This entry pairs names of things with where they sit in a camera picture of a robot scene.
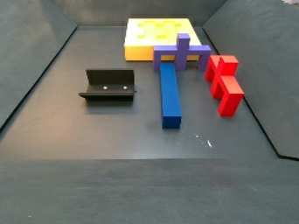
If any yellow slotted board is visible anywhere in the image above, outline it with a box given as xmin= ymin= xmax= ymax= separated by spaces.
xmin=124 ymin=18 xmax=201 ymax=61

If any blue long block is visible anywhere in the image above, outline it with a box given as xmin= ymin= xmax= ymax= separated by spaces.
xmin=160 ymin=63 xmax=183 ymax=129

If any purple cross-shaped block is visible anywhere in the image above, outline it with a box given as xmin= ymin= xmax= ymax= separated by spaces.
xmin=153 ymin=33 xmax=211 ymax=71

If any red cross-shaped block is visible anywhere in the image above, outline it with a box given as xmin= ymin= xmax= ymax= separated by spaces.
xmin=204 ymin=55 xmax=244 ymax=117

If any black metal bracket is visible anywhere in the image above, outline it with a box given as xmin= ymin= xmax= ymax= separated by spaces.
xmin=78 ymin=68 xmax=136 ymax=101

